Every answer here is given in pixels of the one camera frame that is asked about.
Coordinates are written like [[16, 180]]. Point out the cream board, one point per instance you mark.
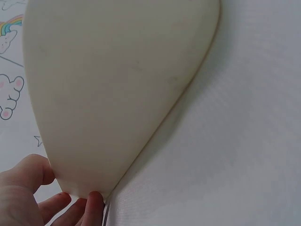
[[113, 94]]

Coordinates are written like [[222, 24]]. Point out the person's left hand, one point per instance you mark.
[[18, 200]]

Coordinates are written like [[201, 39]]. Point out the person's left fingers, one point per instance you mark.
[[94, 212]]

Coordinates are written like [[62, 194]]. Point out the person's left thumb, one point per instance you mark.
[[35, 171]]

